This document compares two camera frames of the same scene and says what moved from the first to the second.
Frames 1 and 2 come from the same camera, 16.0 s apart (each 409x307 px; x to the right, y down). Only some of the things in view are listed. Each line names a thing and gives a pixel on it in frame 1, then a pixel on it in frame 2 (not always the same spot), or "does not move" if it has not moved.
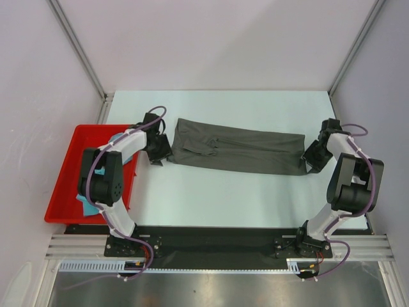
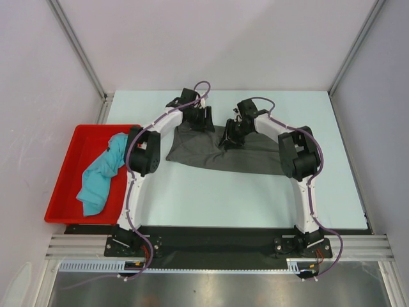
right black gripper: (316, 165) -> (236, 142)
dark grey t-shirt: (239, 148) does not move
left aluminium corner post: (105, 98) does not move
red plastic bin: (64, 207) does not move
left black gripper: (155, 159) -> (206, 123)
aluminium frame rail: (363, 247) does not move
